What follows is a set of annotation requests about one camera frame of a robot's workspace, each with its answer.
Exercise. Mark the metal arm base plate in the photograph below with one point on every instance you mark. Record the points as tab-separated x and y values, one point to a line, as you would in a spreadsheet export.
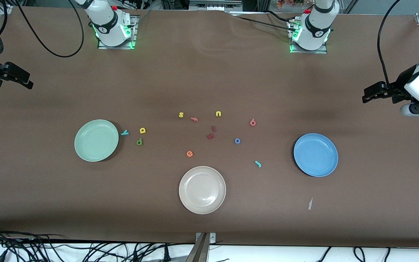
309	51
134	34

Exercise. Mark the beige plate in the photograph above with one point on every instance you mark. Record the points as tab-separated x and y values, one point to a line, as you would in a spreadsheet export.
202	189

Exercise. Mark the green letter d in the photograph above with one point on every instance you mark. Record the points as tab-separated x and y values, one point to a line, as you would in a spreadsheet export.
140	140

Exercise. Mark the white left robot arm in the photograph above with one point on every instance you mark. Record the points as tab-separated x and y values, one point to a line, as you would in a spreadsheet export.
316	29

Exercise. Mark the small metal bracket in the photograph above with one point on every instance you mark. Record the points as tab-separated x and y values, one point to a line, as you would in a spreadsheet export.
212	238

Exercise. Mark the blue plate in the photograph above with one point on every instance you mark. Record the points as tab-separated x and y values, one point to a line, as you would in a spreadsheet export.
315	154

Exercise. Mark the green plate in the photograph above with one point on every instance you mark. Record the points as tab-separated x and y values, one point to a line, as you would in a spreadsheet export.
96	140

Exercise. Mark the grey power strip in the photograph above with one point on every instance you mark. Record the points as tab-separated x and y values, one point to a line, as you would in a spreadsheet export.
215	5

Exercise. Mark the yellow letter a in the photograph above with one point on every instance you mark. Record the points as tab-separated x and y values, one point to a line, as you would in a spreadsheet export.
143	131

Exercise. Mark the orange flowers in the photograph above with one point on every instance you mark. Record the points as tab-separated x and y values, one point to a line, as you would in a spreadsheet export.
289	3

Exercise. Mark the brown table cover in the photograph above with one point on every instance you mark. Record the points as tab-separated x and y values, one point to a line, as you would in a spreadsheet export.
209	72

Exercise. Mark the grey metal bar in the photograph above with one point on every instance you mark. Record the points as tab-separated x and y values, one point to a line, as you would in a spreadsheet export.
199	251

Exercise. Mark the grey tape scrap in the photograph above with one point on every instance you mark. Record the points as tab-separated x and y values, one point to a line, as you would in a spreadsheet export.
310	205

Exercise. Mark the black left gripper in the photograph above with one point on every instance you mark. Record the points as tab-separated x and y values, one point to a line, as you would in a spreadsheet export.
399	85

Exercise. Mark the teal letter j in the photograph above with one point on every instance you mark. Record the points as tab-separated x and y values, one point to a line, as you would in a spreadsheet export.
258	165

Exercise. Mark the pink letter b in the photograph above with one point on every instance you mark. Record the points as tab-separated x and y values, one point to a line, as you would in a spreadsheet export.
251	120

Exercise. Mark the dark red letter k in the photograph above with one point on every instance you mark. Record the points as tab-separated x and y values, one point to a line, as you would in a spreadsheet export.
211	137

